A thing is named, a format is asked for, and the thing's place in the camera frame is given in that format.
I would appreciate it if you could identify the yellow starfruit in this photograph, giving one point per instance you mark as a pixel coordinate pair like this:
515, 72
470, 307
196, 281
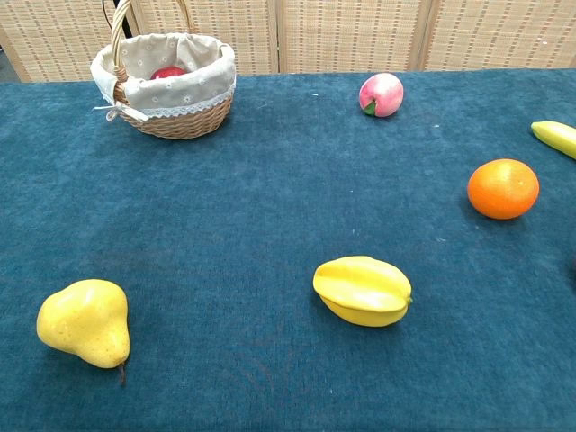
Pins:
362, 290

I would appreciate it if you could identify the black stand pole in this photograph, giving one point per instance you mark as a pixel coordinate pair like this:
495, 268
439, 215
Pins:
130, 18

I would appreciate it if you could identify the blue table cloth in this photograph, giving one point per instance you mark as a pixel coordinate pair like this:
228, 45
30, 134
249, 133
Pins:
252, 216

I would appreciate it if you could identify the pink peach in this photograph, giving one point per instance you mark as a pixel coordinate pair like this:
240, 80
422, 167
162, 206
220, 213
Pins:
382, 94

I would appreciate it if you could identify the yellow banana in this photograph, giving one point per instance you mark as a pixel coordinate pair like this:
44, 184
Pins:
558, 137

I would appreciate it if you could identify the bamboo folding screen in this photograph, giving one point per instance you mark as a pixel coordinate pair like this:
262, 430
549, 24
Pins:
351, 31

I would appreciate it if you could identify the red apple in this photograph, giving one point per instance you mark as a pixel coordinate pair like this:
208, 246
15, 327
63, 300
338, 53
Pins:
167, 73

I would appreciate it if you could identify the yellow pear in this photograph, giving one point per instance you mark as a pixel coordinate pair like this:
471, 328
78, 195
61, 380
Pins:
85, 321

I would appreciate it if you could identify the orange fruit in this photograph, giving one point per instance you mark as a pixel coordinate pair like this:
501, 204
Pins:
503, 189

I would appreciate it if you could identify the wicker basket with cloth liner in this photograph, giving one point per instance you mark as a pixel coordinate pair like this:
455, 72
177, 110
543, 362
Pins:
180, 112

